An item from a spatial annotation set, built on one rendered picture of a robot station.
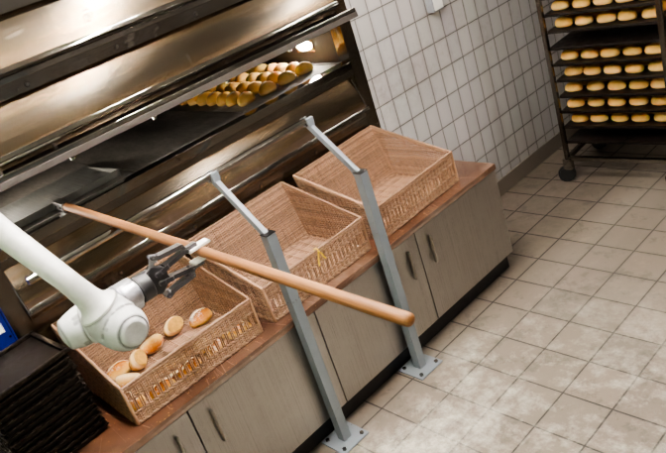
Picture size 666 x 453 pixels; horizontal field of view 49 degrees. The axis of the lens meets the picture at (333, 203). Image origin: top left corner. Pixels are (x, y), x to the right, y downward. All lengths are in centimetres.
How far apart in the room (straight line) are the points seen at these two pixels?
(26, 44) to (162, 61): 52
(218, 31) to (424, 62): 126
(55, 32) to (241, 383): 139
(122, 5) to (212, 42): 40
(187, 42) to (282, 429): 155
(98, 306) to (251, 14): 180
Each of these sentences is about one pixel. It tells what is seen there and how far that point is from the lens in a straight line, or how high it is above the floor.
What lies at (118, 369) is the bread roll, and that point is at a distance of 282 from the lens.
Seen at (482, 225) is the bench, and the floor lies 34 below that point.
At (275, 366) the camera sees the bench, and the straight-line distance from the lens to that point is 274.
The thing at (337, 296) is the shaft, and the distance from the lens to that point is 156.
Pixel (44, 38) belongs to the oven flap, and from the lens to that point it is 277.
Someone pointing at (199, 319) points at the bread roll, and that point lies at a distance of 290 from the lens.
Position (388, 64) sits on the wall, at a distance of 373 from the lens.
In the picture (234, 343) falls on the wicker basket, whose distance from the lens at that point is 267.
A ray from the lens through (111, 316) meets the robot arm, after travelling 171.
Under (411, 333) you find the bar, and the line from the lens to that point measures 314.
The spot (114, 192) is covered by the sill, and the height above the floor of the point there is 116.
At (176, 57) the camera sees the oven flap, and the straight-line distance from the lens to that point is 299.
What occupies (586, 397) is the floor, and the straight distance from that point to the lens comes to 296.
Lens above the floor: 196
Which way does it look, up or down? 23 degrees down
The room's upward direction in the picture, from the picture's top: 18 degrees counter-clockwise
